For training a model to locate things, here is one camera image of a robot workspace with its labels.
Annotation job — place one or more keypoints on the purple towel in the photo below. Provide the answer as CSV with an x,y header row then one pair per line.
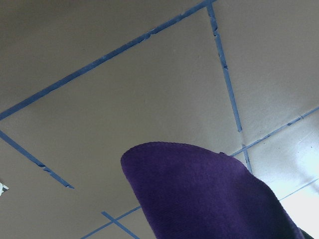
x,y
188,192

